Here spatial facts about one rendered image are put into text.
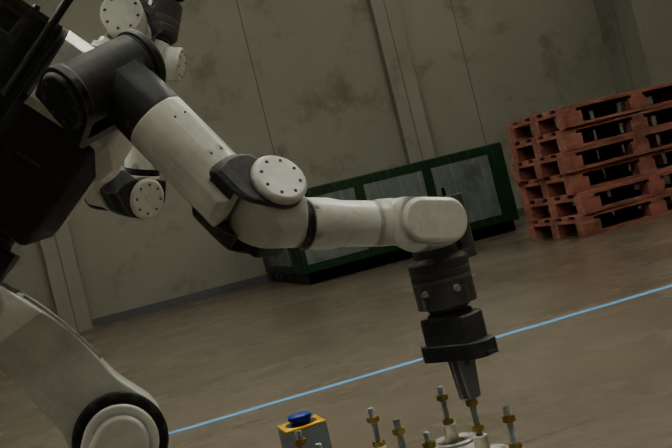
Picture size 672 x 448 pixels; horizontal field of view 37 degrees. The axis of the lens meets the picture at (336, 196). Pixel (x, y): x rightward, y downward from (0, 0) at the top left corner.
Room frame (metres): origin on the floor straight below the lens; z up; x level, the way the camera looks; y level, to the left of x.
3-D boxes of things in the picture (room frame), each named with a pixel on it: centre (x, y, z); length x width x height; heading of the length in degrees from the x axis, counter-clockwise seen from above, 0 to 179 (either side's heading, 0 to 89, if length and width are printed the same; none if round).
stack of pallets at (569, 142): (7.61, -2.10, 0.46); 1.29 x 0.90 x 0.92; 107
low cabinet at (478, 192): (9.91, -0.34, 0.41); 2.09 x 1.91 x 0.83; 105
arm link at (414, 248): (1.48, -0.13, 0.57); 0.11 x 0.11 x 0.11; 31
